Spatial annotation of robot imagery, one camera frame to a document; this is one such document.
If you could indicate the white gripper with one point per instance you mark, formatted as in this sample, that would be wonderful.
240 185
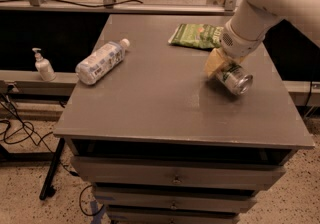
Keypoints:
237 45

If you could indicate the silver green 7up can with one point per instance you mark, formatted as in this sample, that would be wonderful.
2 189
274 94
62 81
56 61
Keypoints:
235 78

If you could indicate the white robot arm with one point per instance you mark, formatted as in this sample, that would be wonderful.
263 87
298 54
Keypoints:
244 32

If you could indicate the green chips bag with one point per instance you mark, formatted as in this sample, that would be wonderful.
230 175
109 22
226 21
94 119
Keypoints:
198 36

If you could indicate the grey drawer cabinet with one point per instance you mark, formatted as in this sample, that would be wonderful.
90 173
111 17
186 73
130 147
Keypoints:
162 144

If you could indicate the clear plastic water bottle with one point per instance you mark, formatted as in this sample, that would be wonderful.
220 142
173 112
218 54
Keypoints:
101 61

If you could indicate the white pump dispenser bottle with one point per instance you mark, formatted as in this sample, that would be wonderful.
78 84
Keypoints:
43 66

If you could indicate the black metal leg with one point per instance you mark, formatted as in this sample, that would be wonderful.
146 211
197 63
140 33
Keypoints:
55 160

